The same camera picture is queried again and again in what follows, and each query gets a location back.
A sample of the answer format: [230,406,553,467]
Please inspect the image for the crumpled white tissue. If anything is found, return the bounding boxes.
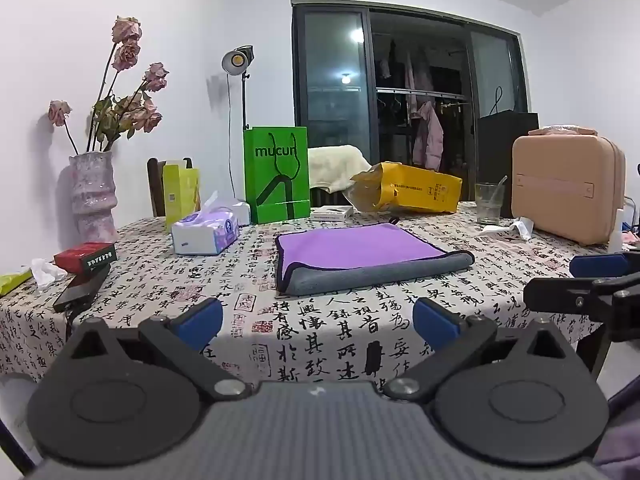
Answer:
[30,258,69,289]

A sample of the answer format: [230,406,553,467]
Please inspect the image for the small white bottle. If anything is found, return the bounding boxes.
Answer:
[607,208,625,254]

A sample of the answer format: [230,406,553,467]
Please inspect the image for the studio lamp on stand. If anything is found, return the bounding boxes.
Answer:
[221,45,255,201]

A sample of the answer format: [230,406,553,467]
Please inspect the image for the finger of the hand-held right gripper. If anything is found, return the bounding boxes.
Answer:
[522,273,607,319]
[569,251,640,280]

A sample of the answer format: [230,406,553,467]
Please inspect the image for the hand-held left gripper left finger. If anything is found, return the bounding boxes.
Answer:
[64,297,254,404]

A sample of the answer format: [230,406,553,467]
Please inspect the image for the purple cloth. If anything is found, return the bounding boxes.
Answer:
[594,407,640,467]

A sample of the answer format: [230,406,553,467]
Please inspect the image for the pink hard suitcase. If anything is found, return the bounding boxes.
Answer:
[510,127,627,247]

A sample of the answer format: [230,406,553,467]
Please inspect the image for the pink speckled ceramic vase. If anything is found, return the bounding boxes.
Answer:
[68,151,120,244]

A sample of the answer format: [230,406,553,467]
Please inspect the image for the black shopping bag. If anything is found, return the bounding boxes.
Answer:
[477,111,540,219]

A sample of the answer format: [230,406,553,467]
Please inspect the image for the purple and grey towel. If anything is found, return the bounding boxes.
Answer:
[275,223,475,297]

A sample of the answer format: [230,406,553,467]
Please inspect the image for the clear drinking glass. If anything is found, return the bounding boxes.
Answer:
[473,176,509,226]

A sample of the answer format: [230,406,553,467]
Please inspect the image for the flat black box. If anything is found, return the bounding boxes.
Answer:
[52,264,111,314]

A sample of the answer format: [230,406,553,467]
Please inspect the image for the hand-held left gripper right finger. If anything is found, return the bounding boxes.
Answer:
[382,297,574,405]

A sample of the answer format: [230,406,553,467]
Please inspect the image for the cream fluffy blanket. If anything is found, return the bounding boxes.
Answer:
[307,144,374,194]

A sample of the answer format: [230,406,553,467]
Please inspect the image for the dried pink roses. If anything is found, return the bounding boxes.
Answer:
[47,15,170,157]

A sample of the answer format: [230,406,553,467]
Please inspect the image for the white tissue box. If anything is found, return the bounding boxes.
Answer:
[220,199,252,227]

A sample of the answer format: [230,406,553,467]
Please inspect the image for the red box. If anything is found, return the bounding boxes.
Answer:
[53,242,118,274]

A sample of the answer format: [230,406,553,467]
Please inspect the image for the hanging pink jacket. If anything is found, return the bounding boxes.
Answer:
[411,101,445,172]

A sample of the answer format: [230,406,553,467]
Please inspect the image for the lime green packet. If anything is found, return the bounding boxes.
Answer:
[0,269,34,297]

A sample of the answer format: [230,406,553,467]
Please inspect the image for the green paper bag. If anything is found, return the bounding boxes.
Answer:
[243,126,311,225]

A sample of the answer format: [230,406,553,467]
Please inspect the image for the yellow paper bag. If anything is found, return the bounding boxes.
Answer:
[349,161,464,215]

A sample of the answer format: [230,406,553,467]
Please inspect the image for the small lime green bag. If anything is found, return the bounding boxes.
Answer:
[162,160,202,234]

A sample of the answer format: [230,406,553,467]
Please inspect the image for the small black white box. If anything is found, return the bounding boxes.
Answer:
[309,205,354,222]

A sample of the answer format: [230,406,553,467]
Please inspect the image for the purple white tissue pack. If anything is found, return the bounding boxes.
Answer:
[171,191,240,256]

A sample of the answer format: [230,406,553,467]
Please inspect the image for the black framed sliding door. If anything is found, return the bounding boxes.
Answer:
[291,0,531,203]

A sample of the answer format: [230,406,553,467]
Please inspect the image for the crumpled white paper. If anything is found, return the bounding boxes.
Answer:
[479,216,537,240]

